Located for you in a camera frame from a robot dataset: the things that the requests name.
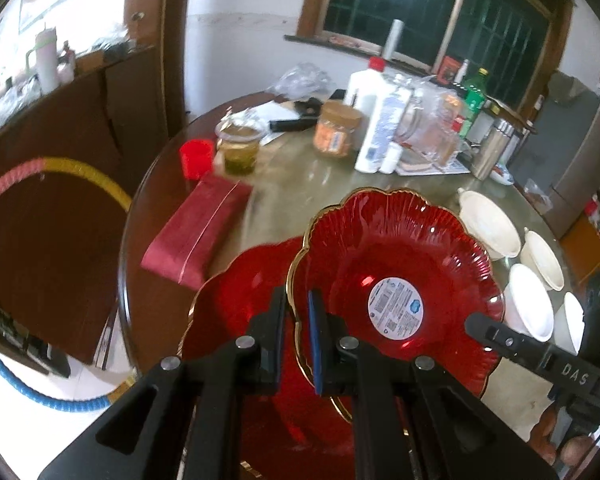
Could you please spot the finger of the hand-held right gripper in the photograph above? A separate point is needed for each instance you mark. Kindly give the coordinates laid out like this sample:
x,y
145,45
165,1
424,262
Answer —
x,y
520,347

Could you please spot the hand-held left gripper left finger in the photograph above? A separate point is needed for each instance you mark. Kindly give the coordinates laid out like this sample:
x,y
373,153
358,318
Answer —
x,y
276,355

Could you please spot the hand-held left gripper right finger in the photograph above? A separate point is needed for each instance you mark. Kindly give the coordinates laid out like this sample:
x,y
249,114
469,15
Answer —
x,y
316,345

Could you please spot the red scalloped plate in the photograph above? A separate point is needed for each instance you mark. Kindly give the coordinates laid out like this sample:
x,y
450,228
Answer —
x,y
230,310

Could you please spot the large cream disposable bowl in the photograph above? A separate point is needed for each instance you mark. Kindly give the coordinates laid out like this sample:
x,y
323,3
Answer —
x,y
487,230

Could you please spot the red plate with round label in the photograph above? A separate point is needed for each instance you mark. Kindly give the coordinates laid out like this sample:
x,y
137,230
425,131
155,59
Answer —
x,y
430,240

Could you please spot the person's right hand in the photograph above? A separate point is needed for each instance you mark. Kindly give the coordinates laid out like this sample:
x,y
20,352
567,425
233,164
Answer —
x,y
577,449

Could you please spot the maroon flat box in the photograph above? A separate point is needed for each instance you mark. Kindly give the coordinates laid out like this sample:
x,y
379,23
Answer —
x,y
195,230

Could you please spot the blue patterned plate of food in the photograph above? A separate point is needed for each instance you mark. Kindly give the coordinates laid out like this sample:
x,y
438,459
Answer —
x,y
500,174

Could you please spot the grey refrigerator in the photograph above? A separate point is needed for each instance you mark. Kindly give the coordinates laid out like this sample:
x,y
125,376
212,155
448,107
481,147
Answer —
x,y
565,160

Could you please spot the stainless steel thermos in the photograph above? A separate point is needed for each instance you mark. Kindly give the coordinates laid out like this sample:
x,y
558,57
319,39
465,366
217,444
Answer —
x,y
492,152

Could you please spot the small white bottle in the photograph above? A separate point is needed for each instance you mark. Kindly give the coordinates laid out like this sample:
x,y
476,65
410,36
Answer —
x,y
391,160

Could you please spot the clear plastic cup of tea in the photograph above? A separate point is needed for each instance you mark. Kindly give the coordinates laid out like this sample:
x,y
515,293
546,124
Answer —
x,y
240,152

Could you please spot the red plastic cup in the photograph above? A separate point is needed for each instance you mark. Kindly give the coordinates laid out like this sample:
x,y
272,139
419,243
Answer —
x,y
196,160

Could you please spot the jar with cork lid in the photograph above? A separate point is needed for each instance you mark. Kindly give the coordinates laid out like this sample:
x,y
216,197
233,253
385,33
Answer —
x,y
336,132

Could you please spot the clear bottle with pale label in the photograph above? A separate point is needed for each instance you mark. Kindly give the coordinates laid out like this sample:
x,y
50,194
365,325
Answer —
x,y
382,130

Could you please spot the black handheld device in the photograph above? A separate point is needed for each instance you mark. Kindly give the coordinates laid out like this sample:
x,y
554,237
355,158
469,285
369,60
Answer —
x,y
295,120

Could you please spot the green plastic bottle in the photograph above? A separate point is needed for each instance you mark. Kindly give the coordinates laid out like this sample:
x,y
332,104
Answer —
x,y
475,100

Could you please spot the white bottle with red cap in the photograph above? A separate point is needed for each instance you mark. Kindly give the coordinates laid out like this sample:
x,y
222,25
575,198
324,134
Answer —
x,y
367,85

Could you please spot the crumpled clear plastic bag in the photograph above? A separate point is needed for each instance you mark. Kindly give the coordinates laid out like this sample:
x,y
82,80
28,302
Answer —
x,y
302,80

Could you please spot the multicoloured hula hoop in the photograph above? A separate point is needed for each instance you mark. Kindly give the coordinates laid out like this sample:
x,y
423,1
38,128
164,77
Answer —
x,y
80,167

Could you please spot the orange box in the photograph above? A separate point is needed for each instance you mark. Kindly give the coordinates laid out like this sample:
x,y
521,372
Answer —
x,y
449,69

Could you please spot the roll of clear plastic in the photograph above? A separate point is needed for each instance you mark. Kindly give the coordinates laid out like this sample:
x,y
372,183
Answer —
x,y
394,40

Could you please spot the wooden framed window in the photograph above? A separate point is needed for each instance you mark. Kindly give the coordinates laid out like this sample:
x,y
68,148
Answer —
x,y
405,5

